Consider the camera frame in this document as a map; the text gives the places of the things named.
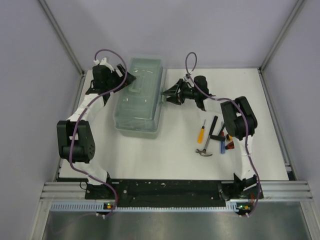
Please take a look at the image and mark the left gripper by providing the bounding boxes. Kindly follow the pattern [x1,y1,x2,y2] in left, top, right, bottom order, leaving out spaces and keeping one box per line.
[106,65,137,94]

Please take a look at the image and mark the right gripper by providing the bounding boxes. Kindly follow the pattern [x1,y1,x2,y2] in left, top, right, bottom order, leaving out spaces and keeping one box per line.
[162,79,198,106]

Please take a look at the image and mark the translucent green tool box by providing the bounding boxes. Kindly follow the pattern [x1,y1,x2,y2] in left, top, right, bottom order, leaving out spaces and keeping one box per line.
[113,55,167,139]

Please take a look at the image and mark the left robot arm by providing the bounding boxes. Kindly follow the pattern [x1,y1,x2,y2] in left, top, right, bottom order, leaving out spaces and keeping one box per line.
[56,63,136,199]

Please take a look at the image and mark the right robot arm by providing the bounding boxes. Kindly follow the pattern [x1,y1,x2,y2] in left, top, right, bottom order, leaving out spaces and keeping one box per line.
[162,74,261,199]

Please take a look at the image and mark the small black mallet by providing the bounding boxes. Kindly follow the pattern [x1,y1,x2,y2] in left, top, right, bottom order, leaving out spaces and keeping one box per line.
[210,123,226,142]

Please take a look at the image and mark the orange black utility knife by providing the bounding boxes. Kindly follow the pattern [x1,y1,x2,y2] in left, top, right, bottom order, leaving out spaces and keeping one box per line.
[226,134,233,141]

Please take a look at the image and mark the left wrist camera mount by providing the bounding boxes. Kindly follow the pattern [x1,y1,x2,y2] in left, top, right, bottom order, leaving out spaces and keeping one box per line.
[93,57,114,72]

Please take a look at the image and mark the orange handled screwdriver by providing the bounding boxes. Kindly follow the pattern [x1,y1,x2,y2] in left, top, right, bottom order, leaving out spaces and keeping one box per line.
[197,120,206,144]

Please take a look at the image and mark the claw hammer black handle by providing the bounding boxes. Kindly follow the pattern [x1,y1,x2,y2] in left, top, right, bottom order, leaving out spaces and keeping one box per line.
[195,115,218,157]

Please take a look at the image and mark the blue handled screwdriver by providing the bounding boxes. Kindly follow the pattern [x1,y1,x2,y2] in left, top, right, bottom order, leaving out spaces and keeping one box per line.
[220,141,226,155]

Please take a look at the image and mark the red handled pliers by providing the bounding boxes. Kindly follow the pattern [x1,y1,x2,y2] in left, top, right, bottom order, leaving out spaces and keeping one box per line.
[225,141,235,150]

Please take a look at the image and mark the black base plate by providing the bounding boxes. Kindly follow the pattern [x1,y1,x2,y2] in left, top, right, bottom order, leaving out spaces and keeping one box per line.
[85,179,264,208]

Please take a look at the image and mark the grey slotted cable duct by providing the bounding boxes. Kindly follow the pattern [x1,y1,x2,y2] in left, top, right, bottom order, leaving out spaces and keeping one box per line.
[50,201,239,213]

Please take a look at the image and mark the aluminium frame rail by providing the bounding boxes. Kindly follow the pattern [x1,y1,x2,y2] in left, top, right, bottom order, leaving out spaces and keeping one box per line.
[40,179,313,202]

